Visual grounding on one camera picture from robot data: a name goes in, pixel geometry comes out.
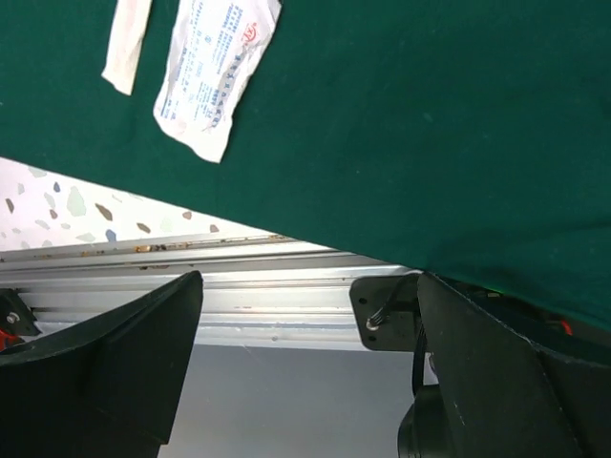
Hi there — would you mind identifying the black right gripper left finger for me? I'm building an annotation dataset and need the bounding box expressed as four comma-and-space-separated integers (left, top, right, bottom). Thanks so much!
1, 271, 203, 457

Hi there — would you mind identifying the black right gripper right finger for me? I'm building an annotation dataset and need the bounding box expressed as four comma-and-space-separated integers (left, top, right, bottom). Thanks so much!
418, 274, 610, 457

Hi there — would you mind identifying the dark green surgical cloth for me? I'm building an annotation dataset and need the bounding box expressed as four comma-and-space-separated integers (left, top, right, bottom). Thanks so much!
1, 1, 610, 327

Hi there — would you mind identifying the white printed sterile packet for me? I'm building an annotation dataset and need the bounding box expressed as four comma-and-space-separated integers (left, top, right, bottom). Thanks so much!
153, 0, 282, 163

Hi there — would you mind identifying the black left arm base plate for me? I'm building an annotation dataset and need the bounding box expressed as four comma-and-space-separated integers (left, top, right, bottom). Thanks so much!
0, 288, 41, 350

